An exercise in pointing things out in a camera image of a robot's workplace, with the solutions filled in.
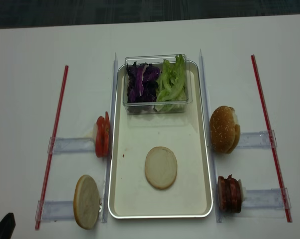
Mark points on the clear pusher track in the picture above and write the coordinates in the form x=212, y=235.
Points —
x=263, y=139
x=54, y=211
x=59, y=145
x=265, y=199

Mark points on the green lettuce leaves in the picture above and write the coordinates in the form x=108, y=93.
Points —
x=172, y=80

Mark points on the lower right clear pusher track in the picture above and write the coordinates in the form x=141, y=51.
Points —
x=265, y=199

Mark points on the upper right clear pusher track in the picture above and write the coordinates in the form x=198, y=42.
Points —
x=263, y=139

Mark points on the plain bun slice right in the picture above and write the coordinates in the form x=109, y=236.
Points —
x=237, y=131

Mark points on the red rail strip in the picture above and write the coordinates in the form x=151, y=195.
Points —
x=274, y=150
x=55, y=128

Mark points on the purple cabbage leaves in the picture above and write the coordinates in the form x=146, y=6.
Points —
x=142, y=82

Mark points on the bun bottom on tray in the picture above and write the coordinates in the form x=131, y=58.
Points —
x=161, y=167

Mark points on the cream metal tray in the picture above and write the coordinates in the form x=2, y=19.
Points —
x=130, y=195

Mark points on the lower left clear pusher track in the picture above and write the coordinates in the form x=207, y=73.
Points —
x=54, y=211

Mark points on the right red rail strip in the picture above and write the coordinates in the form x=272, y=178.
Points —
x=274, y=150

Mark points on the clear plastic salad box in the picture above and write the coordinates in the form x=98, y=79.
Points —
x=156, y=107

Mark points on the left red rail strip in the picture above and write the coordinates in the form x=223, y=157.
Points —
x=55, y=128

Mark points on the stacked meat patties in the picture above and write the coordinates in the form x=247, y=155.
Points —
x=229, y=195

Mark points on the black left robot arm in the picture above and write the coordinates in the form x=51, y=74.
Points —
x=7, y=225

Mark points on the left clear long rail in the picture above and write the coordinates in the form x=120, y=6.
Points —
x=108, y=159

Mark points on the sesame bun top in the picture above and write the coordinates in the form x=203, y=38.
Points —
x=222, y=129

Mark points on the upright bun half left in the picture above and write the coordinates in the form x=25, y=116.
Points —
x=86, y=203

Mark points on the tomato slice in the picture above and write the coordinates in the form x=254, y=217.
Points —
x=106, y=134
x=101, y=143

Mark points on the upper left clear pusher track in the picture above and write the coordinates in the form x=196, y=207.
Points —
x=59, y=145

